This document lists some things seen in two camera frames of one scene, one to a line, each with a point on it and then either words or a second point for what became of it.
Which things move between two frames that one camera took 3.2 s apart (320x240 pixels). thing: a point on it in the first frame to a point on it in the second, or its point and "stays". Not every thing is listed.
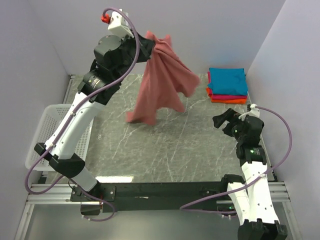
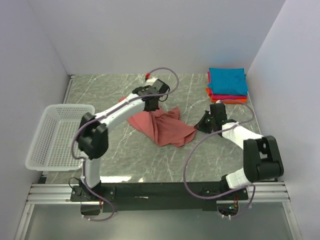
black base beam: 149,197 stays
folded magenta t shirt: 224,96 stays
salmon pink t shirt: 167,74 to 165,125
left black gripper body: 130,47 to 156,108
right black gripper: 230,114 to 200,126
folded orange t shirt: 236,101 stays
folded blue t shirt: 228,81 stays
